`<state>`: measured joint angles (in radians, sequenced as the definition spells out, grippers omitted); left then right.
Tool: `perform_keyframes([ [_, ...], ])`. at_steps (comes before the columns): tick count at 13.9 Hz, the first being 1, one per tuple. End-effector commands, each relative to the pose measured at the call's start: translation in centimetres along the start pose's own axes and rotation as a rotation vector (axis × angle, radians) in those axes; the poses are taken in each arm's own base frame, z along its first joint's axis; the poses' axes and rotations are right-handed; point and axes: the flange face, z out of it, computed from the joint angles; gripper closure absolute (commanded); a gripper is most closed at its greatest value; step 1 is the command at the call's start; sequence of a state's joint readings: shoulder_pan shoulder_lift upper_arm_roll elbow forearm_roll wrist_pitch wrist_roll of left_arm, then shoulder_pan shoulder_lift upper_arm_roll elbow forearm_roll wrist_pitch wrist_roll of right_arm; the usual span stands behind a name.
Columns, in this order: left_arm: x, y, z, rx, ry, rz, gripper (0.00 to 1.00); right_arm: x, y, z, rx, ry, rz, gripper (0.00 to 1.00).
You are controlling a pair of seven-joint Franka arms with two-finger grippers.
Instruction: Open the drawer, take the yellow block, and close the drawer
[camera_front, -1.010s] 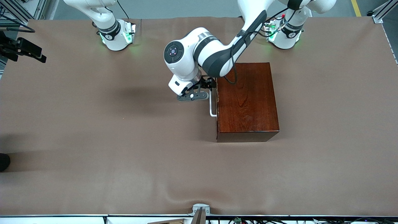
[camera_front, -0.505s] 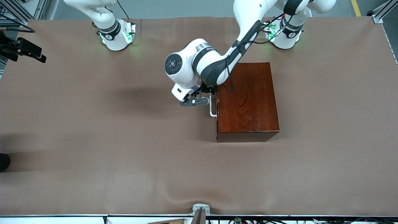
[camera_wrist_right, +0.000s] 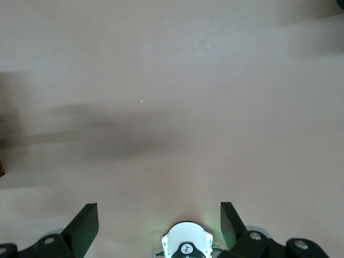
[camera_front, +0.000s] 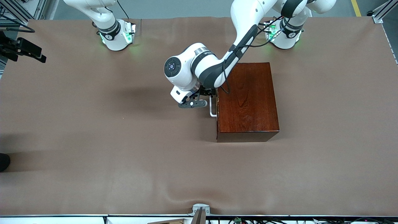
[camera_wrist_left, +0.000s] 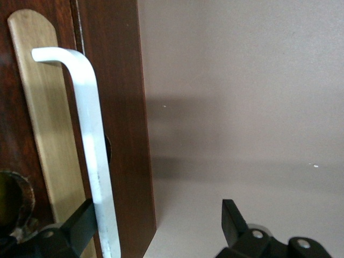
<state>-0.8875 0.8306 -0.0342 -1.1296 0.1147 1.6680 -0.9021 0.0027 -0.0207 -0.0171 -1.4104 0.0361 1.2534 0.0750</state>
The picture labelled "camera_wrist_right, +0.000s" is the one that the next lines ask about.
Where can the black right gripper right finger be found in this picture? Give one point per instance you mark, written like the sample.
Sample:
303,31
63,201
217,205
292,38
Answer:
231,228

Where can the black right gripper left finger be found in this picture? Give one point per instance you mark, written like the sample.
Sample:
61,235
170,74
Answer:
80,233

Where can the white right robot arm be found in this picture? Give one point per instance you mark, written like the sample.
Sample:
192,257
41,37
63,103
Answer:
186,235

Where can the dark red wooden cabinet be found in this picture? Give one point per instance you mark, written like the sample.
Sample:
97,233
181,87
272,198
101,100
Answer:
1,166

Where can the brown table cover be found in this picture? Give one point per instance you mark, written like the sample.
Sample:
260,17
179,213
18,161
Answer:
172,67

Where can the black round object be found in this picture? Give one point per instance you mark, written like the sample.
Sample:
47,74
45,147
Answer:
341,2

